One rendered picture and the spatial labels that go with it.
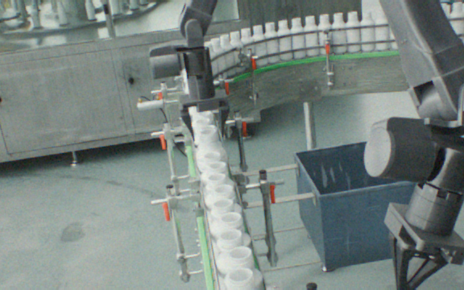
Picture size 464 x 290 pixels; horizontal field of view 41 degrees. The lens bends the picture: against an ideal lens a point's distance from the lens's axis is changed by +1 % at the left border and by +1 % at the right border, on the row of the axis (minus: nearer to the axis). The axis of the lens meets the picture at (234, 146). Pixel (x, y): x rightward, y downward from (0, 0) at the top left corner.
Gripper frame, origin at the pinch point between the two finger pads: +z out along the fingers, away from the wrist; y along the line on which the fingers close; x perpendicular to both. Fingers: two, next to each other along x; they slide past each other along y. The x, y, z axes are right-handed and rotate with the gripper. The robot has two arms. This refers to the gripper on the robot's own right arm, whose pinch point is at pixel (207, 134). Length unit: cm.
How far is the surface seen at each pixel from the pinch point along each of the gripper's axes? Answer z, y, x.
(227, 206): 2.5, -0.6, 31.3
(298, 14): 65, -125, -489
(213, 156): 3.4, -0.3, 4.8
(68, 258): 120, 77, -170
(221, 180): 2.6, -0.6, 19.5
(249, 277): 2, -1, 55
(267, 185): 10.9, -11.0, 7.7
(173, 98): 12, 7, -74
